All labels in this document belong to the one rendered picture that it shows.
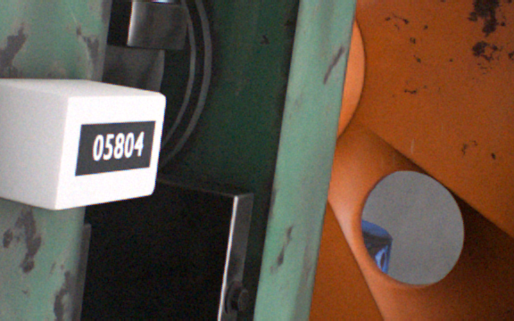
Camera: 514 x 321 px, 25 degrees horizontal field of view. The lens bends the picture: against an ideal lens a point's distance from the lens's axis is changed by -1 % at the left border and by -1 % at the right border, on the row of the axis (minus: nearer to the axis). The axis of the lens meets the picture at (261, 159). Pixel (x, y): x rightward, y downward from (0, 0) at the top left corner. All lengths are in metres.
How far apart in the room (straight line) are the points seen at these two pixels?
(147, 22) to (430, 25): 0.38
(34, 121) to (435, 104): 0.55
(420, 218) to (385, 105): 3.07
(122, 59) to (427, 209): 3.42
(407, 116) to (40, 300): 0.50
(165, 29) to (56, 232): 0.15
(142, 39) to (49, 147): 0.18
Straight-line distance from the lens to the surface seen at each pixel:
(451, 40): 0.91
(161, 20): 0.59
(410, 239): 4.01
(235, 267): 0.67
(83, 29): 0.47
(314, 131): 0.72
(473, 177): 0.91
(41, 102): 0.40
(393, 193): 4.01
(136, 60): 0.61
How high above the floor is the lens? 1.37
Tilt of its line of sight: 7 degrees down
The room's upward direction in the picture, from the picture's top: 8 degrees clockwise
